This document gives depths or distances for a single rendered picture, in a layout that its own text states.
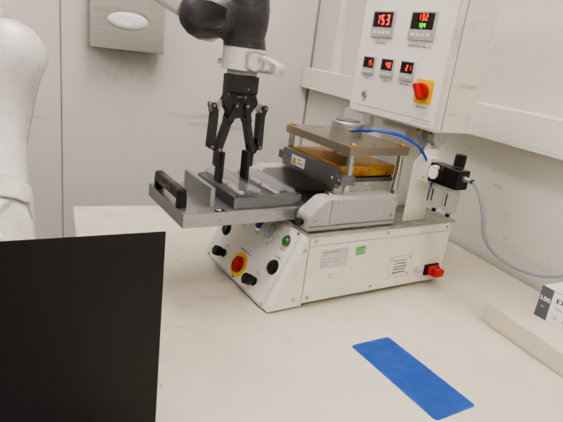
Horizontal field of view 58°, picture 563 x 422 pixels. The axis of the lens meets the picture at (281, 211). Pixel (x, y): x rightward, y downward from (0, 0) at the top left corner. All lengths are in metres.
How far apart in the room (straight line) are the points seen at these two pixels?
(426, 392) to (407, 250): 0.43
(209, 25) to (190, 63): 1.49
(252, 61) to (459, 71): 0.49
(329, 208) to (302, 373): 0.36
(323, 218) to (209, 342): 0.35
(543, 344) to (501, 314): 0.11
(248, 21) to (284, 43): 1.63
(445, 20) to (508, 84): 0.48
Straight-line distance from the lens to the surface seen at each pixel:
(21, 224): 0.79
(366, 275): 1.24
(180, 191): 1.02
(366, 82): 1.43
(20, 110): 0.86
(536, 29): 1.66
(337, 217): 1.12
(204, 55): 2.55
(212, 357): 0.97
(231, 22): 1.06
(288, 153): 1.31
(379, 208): 1.19
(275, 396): 0.90
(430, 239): 1.35
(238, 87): 1.07
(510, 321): 1.24
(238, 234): 1.27
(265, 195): 1.08
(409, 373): 1.02
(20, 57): 0.85
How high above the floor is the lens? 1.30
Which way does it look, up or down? 18 degrees down
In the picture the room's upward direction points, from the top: 7 degrees clockwise
